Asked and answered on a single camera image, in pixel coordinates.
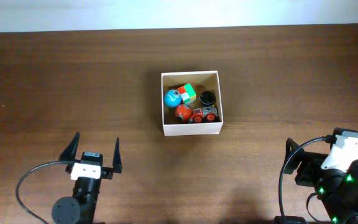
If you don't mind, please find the colourful puzzle cube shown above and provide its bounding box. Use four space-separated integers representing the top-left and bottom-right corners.
177 83 196 105

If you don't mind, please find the pink cardboard box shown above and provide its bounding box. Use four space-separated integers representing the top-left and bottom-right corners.
161 71 223 136

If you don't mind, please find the black round cap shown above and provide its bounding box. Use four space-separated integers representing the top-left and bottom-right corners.
200 91 216 106

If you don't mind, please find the blue eyeball ball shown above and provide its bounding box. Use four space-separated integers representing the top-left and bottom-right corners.
163 90 181 108

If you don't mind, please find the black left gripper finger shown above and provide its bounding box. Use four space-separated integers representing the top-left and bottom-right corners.
59 131 80 162
112 138 122 174

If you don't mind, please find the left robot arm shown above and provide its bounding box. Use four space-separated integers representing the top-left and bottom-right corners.
52 133 122 223

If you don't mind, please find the red grey toy truck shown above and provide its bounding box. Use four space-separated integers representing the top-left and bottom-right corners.
188 105 219 123

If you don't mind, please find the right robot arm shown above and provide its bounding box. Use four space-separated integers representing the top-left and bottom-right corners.
279 133 358 223

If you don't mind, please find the orange eyeball ball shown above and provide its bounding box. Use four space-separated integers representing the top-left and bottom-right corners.
175 104 193 123

